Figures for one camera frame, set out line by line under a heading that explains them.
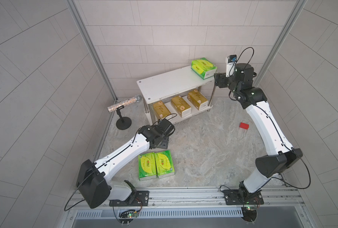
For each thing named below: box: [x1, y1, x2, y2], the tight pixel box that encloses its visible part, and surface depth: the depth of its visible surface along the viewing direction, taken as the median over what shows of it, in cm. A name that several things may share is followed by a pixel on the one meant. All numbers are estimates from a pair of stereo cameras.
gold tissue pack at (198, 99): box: [187, 89, 209, 111], surface depth 104 cm
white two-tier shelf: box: [136, 66, 218, 125], surface depth 82 cm
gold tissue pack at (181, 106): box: [170, 95, 192, 118], surface depth 98 cm
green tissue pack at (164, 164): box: [154, 150, 176, 179], surface depth 79 cm
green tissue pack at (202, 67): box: [190, 57, 218, 80], surface depth 83 cm
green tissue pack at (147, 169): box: [138, 152, 158, 181], surface depth 77 cm
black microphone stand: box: [115, 104, 132, 131], surface depth 101 cm
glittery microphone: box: [106, 94, 143, 113], surface depth 88 cm
